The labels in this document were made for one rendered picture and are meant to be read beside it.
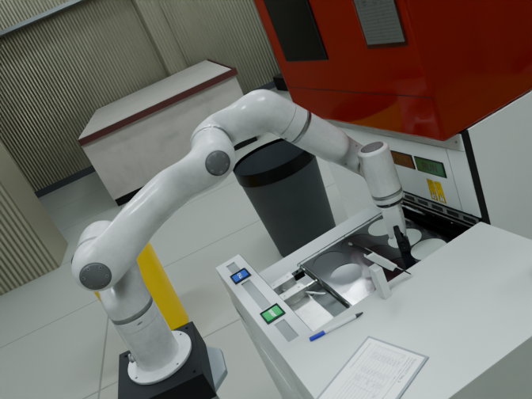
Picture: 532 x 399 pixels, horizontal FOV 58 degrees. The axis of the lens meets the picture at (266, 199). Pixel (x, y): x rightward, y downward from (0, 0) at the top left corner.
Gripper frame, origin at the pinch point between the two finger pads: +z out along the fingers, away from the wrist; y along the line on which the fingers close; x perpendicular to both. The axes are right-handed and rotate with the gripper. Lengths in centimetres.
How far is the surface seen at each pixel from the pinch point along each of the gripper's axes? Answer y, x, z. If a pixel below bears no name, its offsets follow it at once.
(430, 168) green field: -7.6, 12.4, -17.7
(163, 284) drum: -100, -158, 56
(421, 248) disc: 0.6, 4.4, 2.0
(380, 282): 28.1, -4.4, -9.7
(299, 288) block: 9.2, -31.4, 1.2
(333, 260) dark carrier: -3.1, -22.1, 2.1
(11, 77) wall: -566, -575, -104
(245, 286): 9.1, -47.3, -3.6
